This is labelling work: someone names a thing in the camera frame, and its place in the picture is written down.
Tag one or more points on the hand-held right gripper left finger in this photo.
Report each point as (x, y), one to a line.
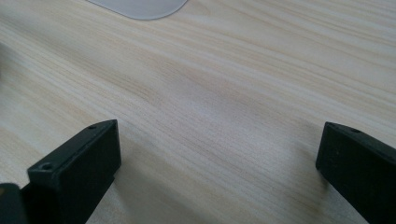
(77, 165)

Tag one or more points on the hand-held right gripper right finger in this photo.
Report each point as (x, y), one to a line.
(358, 165)

